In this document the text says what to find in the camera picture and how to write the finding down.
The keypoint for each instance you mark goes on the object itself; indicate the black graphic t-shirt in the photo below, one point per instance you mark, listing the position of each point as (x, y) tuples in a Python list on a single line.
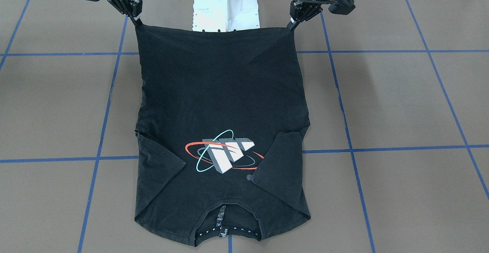
[(220, 132)]

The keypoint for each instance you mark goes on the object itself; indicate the brown paper table cover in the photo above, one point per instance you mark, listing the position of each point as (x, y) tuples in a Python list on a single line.
[(395, 159)]

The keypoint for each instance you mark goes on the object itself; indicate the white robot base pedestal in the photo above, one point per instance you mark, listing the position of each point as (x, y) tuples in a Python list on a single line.
[(225, 15)]

